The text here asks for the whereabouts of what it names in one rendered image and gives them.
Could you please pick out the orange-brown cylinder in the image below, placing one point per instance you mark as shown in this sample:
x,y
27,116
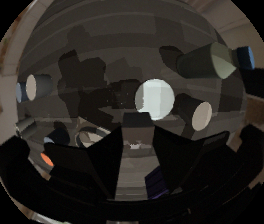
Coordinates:
x,y
46,158

